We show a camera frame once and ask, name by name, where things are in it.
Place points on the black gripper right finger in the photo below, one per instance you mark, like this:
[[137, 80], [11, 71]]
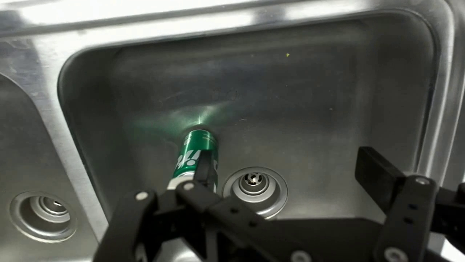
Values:
[[409, 213]]

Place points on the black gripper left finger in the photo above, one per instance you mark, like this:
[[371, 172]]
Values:
[[146, 223]]

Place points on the green soda can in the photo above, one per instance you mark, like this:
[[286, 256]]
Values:
[[194, 147]]

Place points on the round metal sink drain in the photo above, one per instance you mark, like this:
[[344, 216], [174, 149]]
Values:
[[44, 213], [255, 184]]

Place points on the stainless steel double sink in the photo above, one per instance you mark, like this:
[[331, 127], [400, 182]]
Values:
[[315, 96]]

